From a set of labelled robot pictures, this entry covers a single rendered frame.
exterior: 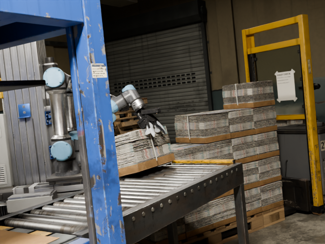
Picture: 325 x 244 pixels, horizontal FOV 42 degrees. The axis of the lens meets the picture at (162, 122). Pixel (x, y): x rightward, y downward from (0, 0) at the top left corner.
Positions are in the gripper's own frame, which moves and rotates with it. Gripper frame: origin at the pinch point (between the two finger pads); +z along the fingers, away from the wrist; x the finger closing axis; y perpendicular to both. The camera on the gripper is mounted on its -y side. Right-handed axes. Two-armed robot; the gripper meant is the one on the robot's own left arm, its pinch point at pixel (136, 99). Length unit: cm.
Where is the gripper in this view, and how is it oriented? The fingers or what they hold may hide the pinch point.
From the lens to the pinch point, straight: 350.6
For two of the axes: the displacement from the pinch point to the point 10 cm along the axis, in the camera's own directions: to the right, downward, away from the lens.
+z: 8.8, -1.1, 4.6
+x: 4.7, 1.3, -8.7
